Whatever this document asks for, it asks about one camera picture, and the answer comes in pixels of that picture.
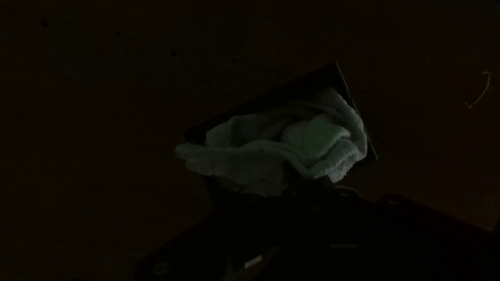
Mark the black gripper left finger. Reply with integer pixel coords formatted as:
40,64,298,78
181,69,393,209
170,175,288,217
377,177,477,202
270,184,309,225

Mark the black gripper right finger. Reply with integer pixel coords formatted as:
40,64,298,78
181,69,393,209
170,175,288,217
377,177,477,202
309,178,349,223

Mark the white terry towel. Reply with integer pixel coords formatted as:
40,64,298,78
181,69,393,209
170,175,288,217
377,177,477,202
173,84,370,198

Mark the black box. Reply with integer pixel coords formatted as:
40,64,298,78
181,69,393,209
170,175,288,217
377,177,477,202
181,61,381,163

